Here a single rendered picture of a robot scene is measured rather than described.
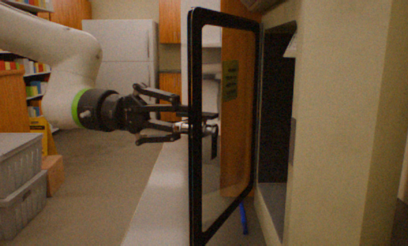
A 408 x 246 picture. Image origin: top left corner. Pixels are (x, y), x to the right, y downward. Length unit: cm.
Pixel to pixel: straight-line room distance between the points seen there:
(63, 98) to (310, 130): 52
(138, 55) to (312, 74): 503
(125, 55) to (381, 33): 511
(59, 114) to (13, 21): 21
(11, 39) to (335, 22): 61
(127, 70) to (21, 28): 474
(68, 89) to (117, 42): 475
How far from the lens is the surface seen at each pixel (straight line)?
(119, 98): 67
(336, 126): 48
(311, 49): 45
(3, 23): 76
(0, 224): 271
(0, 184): 257
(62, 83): 77
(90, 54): 79
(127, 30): 546
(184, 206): 83
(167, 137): 62
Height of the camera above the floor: 133
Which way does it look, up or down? 14 degrees down
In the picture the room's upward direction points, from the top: straight up
